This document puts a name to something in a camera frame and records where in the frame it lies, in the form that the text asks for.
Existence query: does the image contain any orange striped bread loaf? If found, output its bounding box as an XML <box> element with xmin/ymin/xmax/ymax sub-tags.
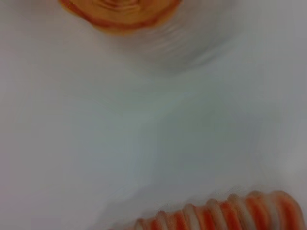
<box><xmin>133</xmin><ymin>189</ymin><xmax>307</xmax><ymax>230</ymax></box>

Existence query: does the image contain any orange wire basket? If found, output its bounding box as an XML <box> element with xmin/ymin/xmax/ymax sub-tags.
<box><xmin>57</xmin><ymin>0</ymin><xmax>183</xmax><ymax>37</ymax></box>

